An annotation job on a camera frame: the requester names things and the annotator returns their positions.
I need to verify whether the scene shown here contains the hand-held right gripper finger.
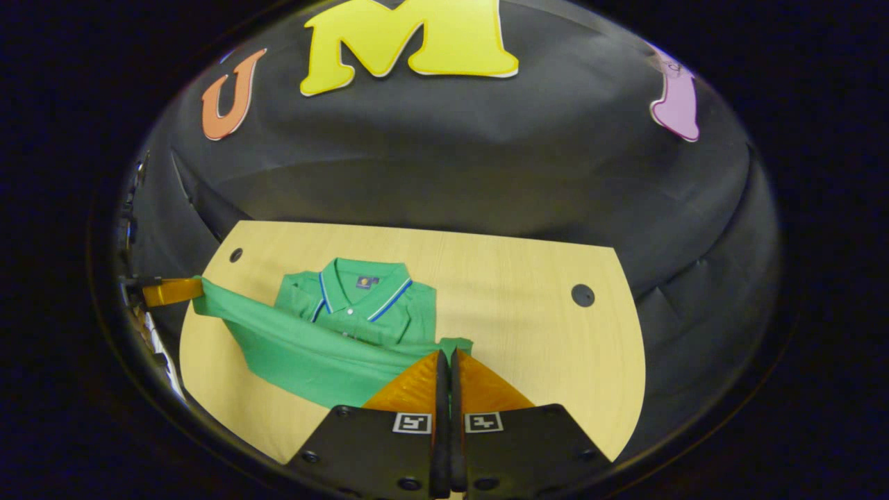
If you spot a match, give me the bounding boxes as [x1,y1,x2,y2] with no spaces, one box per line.
[450,347,615,500]
[286,349,451,500]

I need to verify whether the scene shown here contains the white side desk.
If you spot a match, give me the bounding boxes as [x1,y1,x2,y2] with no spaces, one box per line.
[139,309,187,403]

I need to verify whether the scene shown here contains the green T-shirt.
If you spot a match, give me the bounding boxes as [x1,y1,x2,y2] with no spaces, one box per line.
[192,258,474,409]

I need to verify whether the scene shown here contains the black backdrop cloth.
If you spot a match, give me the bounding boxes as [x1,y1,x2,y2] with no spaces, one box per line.
[115,0,782,459]

